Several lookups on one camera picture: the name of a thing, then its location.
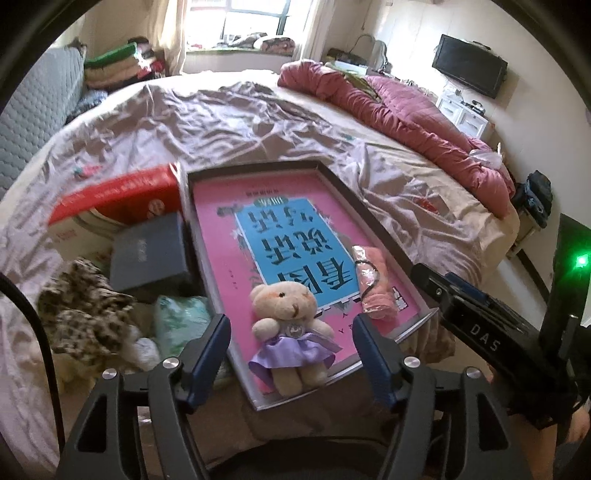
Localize beige teddy bear purple dress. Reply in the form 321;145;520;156
248;281;342;397

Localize pink towel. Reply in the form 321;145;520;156
352;244;399;321

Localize beige curtain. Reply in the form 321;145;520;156
151;0;191;75
295;0;334;62

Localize grey knit pillow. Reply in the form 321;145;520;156
69;88;108;121

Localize red and white cardboard box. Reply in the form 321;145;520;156
47;162;182;261

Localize window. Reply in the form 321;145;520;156
185;0;324;51

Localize leopard print cloth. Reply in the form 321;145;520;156
37;258;140;357

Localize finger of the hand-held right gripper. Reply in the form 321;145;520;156
411;262;532;365
445;272;532;333

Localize pink quilt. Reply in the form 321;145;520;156
277;60;516;219

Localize black cable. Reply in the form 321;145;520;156
0;272;62;455

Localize dark bag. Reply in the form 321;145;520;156
512;170;553;230

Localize person's right forearm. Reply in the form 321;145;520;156
510;401;591;480

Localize purple bed sheet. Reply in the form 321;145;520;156
0;80;502;462

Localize dark blue box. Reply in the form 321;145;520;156
109;211;205;304

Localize black television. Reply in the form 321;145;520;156
431;34;509;100

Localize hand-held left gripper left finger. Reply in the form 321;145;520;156
55;314;232;480

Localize grey quilted headboard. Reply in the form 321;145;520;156
0;46;87;200

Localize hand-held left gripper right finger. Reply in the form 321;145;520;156
352;314;532;480

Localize green soft packet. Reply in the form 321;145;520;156
152;295;214;358

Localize black hair tie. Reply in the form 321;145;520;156
355;258;382;302

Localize dark tray with pink print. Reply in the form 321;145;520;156
185;158;439;412

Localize white cabinet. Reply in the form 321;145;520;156
436;83;491;140

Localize folded blankets on windowsill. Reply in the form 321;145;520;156
226;31;297;57

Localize cluttered desk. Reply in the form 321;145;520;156
324;34;394;78

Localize white plastic bag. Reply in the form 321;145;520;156
470;148;502;168

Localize stack of folded blankets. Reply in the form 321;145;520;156
83;41;161;91

